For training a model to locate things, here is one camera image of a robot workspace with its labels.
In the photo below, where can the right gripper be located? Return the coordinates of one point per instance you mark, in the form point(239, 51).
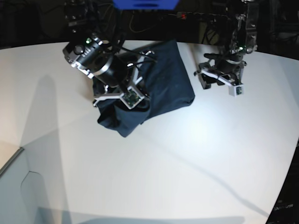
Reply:
point(114, 74)

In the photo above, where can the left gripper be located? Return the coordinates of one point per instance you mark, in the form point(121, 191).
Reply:
point(219, 59)

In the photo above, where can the dark blue t-shirt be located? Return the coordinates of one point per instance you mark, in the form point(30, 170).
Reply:
point(166, 82)

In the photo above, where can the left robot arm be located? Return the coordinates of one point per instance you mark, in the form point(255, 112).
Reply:
point(237, 36)

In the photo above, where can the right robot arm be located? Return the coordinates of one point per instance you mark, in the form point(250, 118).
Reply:
point(90, 39)

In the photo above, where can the black power strip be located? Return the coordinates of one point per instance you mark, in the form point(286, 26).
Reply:
point(202, 17)

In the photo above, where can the blue plastic box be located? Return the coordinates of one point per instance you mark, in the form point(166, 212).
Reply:
point(145, 4)

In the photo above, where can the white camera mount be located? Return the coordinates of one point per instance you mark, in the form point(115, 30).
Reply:
point(229, 74)
point(134, 97)

